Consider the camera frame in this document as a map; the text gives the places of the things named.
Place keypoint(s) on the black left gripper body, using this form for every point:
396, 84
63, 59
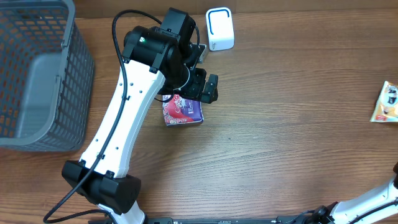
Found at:
194, 86

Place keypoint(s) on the red purple snack packet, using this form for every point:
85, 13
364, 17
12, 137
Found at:
180, 111

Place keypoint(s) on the yellow orange snack bag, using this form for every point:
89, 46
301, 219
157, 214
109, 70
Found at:
386, 105

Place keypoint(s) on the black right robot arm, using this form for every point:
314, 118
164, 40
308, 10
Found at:
303, 147

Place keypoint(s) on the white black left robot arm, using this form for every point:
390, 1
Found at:
160, 60

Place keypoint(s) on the white barcode scanner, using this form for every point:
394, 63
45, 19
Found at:
220, 28

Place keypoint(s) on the grey plastic mesh basket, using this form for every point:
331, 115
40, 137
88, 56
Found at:
47, 75

